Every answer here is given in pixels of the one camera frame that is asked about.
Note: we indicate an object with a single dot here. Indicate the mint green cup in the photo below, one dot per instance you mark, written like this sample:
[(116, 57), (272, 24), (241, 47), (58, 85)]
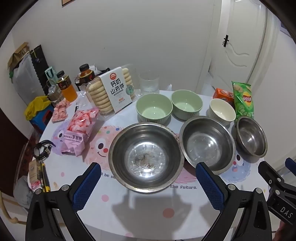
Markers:
[(50, 74)]

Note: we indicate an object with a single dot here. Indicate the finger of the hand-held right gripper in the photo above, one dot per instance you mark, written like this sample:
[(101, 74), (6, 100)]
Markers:
[(268, 172), (291, 164)]

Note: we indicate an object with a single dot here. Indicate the white door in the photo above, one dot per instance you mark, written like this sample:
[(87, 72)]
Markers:
[(240, 34)]

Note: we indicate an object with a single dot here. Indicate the small stainless steel bowl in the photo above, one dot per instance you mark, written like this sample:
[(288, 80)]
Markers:
[(251, 139)]

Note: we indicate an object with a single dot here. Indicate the clear glass cup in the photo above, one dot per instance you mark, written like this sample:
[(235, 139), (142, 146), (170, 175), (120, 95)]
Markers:
[(149, 83)]

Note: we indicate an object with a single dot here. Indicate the pink strawberry snack bag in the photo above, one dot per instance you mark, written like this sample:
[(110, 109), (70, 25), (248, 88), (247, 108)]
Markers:
[(74, 132)]

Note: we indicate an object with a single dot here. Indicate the black board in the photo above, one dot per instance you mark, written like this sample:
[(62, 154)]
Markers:
[(40, 60)]

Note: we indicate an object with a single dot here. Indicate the green ribbed ceramic bowl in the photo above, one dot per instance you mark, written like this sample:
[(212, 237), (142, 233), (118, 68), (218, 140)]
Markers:
[(153, 109), (186, 104)]

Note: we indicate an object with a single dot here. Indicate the yellow utility knife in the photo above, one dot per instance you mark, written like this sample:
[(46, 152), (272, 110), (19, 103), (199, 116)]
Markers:
[(44, 176)]

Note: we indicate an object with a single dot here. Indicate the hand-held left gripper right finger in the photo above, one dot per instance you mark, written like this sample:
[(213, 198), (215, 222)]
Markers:
[(210, 185)]

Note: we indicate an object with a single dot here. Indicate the grey shopping bag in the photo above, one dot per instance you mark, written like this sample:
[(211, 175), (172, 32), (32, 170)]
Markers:
[(25, 76)]

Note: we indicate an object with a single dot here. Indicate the medium stainless steel bowl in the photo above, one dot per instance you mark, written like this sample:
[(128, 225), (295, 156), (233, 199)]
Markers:
[(205, 143)]

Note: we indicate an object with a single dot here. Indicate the green potato chips bag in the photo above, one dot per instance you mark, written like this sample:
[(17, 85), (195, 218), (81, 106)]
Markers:
[(245, 99)]

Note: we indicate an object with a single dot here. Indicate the yellow plastic bag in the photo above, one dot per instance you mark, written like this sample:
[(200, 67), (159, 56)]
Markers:
[(37, 106)]

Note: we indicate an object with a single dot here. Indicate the large stainless steel bowl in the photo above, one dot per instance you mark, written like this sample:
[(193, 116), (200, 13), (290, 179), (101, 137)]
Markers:
[(145, 157)]

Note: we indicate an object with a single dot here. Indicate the brown paper bag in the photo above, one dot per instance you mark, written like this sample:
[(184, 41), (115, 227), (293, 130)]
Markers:
[(17, 55)]

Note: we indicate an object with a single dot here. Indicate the dark drink bottle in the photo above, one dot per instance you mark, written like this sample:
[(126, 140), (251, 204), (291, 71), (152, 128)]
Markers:
[(86, 74)]

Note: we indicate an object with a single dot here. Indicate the orange juice bottle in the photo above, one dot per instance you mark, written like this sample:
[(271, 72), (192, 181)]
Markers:
[(68, 90)]

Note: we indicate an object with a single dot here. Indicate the cream ribbed ceramic bowl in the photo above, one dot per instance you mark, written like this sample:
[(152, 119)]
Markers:
[(222, 111)]

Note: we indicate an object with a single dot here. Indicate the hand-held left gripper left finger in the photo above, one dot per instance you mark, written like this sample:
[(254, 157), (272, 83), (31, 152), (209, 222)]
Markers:
[(89, 185)]

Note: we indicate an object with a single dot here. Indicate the blue plastic stool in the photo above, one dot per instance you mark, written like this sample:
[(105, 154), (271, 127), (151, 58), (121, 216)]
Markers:
[(39, 121)]

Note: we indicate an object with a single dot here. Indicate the cartoon printed tablecloth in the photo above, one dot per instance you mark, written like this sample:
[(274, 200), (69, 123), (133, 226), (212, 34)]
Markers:
[(138, 208)]

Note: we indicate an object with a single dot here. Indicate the round biscuit pack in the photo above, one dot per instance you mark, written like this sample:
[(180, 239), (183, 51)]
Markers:
[(115, 90)]

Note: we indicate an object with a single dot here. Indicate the black wristwatch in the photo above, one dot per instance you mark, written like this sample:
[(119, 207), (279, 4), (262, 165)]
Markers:
[(42, 149)]

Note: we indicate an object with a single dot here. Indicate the orange snack box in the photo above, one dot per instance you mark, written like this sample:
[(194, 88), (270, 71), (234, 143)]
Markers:
[(222, 95)]

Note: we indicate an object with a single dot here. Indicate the small pink candy bag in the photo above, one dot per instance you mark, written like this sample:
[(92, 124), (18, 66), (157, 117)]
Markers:
[(60, 111)]

